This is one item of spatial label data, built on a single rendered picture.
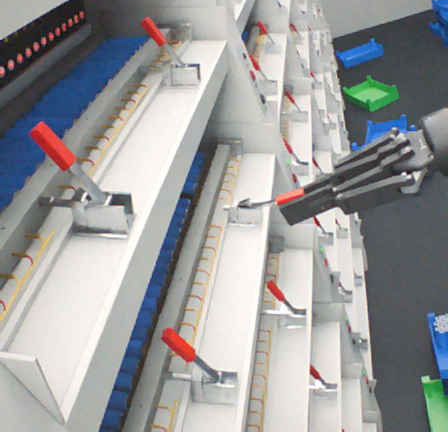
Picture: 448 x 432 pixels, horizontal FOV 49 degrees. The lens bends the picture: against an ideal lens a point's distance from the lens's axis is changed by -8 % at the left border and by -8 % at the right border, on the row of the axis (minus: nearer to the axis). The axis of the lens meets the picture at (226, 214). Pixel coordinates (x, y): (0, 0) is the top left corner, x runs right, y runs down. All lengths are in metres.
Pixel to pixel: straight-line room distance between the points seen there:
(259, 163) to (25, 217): 0.50
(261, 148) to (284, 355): 0.32
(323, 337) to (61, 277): 0.75
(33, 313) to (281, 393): 0.46
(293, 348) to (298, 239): 0.23
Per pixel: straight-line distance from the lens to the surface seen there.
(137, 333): 0.52
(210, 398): 0.48
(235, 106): 0.80
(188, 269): 0.57
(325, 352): 1.00
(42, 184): 0.39
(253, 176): 0.76
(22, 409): 0.24
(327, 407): 0.93
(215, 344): 0.52
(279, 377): 0.73
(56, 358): 0.29
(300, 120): 1.36
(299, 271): 0.88
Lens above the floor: 1.26
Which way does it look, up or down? 30 degrees down
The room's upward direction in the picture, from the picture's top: 26 degrees counter-clockwise
